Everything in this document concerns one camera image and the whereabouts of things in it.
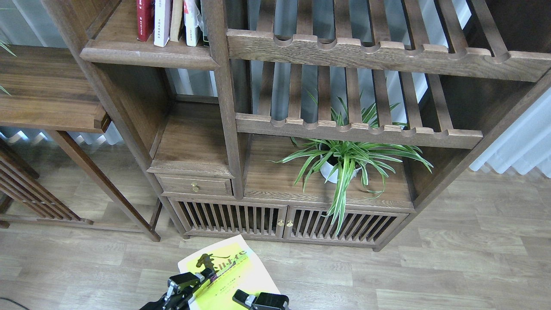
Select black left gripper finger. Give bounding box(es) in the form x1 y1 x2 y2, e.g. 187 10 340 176
167 268 215 298

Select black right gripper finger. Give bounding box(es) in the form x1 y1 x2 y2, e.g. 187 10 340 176
232 290 289 310

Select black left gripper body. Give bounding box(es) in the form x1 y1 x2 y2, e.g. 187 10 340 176
140 289 193 310

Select yellow-green paperback book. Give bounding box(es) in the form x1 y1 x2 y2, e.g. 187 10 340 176
178 235 280 310

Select red paperback book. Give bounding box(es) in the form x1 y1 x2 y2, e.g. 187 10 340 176
136 0 155 42

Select white lilac paperback book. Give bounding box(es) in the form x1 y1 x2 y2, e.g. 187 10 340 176
153 0 172 47

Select brass cabinet door knobs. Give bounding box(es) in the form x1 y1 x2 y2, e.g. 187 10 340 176
277 219 294 227

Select spider plant in white pot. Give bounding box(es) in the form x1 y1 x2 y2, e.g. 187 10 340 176
270 91 433 235

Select dark wooden bookshelf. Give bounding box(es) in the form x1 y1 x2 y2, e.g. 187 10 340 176
43 0 550 251

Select wooden side table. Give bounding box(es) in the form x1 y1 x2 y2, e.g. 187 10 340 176
0 46 162 242

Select white plastic-wrapped upright book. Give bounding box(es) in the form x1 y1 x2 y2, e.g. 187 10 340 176
183 0 203 47

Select tan upright book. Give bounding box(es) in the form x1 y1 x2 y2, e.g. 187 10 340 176
169 0 184 42

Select dark upright book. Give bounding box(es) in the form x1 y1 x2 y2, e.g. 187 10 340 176
199 0 209 47

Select white curtain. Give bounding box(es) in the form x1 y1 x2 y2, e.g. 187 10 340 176
470 90 551 178

